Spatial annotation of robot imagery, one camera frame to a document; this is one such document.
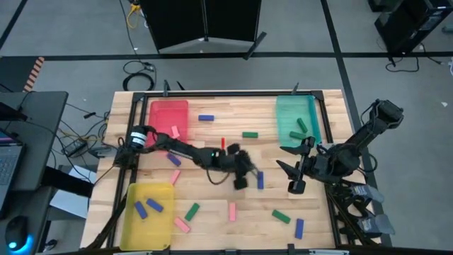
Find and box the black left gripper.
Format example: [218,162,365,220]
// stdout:
[219,142,258,191]

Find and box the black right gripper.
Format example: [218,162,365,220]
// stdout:
[275,136,336,195]

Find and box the teal translucent plastic bin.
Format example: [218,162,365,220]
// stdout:
[275,94,323,148]

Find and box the red translucent plastic bin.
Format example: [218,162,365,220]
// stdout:
[145,99,190,153]

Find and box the yellow translucent plastic bin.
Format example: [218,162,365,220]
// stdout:
[119,182,175,251]

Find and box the black folding partition screen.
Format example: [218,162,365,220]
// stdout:
[139,0,268,60]

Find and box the black power brick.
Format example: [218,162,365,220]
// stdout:
[63,140,89,158]

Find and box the black desk leg bar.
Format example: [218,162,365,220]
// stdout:
[42,166,96,198]

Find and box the white paper sheet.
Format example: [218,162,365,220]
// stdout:
[49,166,93,220]

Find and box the black equipment cabinet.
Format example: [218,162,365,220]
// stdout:
[374,0,453,56]

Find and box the grey desk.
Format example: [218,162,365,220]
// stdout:
[0,91,69,255]

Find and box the grey laptop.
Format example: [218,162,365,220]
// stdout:
[0,129,25,210]

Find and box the black lit computer mouse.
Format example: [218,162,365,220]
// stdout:
[4,215,29,251]

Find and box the dark mat striped edge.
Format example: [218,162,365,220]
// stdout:
[0,55,46,94]

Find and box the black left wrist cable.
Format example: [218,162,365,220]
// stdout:
[206,166,233,186]

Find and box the black metal table frame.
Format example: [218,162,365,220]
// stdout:
[83,90,383,251]

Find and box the black coiled floor cable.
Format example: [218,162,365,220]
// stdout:
[118,0,157,92]

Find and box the yellow cable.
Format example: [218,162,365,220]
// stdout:
[126,1,142,30]

